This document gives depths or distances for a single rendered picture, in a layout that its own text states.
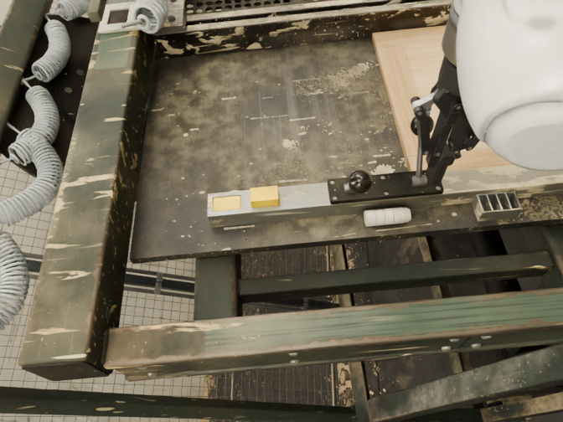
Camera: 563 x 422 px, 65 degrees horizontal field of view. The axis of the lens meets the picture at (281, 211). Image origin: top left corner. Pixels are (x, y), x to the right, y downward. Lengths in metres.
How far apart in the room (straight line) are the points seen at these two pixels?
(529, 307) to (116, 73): 0.87
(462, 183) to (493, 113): 0.54
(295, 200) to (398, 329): 0.28
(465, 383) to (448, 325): 0.78
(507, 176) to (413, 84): 0.29
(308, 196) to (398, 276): 0.22
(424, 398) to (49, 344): 1.18
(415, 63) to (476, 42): 0.75
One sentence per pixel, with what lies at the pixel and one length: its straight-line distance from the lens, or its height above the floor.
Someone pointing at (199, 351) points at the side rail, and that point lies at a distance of 0.70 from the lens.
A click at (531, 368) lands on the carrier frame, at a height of 0.79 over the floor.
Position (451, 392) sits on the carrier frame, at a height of 0.79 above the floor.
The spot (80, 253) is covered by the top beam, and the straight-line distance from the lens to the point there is 0.77.
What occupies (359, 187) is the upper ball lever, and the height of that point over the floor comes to 1.54.
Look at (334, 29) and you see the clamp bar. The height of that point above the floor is 1.45.
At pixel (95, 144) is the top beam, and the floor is 1.90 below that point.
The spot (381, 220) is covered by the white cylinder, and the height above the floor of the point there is 1.43.
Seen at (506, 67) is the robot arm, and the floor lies 1.71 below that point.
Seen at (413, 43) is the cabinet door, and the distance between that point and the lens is 1.14.
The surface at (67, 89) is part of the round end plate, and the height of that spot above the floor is 1.98.
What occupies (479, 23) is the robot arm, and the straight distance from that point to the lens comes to 0.36.
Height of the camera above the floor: 1.94
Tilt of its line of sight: 27 degrees down
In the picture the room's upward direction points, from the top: 76 degrees counter-clockwise
